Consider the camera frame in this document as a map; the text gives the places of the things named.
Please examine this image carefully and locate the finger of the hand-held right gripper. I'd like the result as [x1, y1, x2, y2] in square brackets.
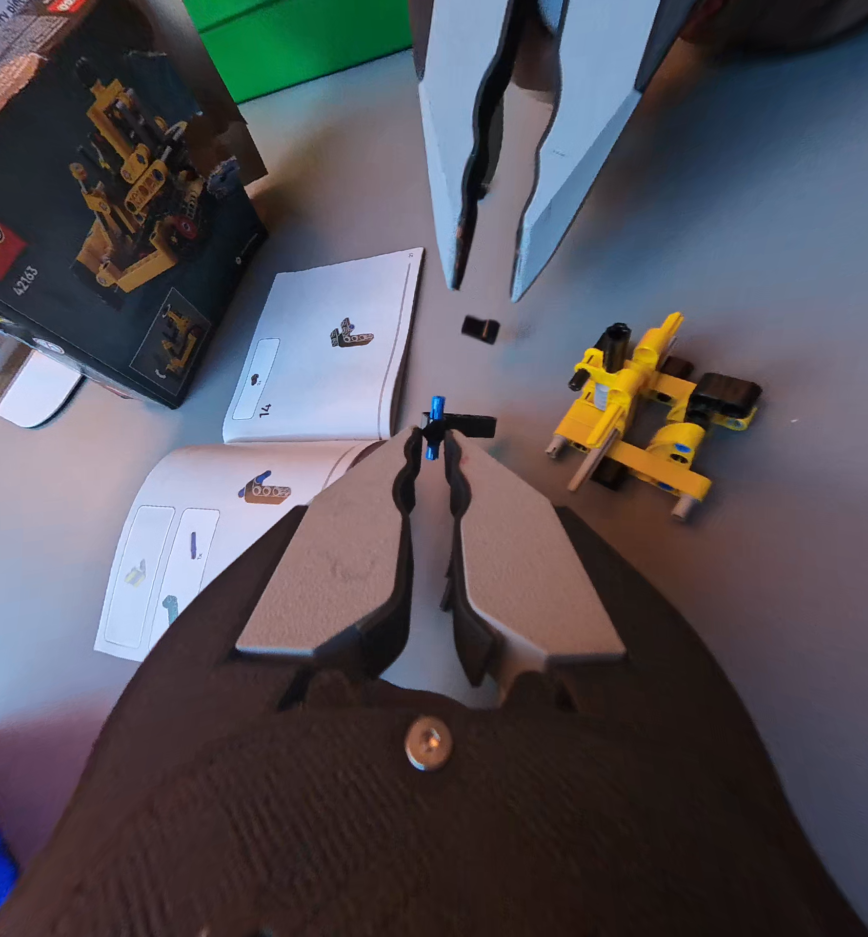
[510, 0, 698, 303]
[409, 0, 517, 292]

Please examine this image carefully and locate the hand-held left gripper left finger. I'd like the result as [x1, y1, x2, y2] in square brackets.
[235, 427, 426, 680]

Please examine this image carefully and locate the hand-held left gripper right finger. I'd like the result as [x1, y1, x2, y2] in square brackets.
[440, 430, 627, 707]

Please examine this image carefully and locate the black angled lego beam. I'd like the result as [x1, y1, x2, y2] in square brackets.
[421, 412, 498, 442]

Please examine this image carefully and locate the yellow lego assembly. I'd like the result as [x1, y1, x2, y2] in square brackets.
[545, 312, 763, 522]

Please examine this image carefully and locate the black lego set box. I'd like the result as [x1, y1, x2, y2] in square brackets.
[0, 0, 270, 409]

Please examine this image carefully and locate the green box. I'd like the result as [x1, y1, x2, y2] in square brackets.
[183, 0, 414, 105]

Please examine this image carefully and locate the white instruction booklet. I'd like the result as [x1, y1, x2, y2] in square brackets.
[93, 247, 426, 663]

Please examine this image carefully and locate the white flat stand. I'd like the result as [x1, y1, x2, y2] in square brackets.
[0, 348, 85, 430]

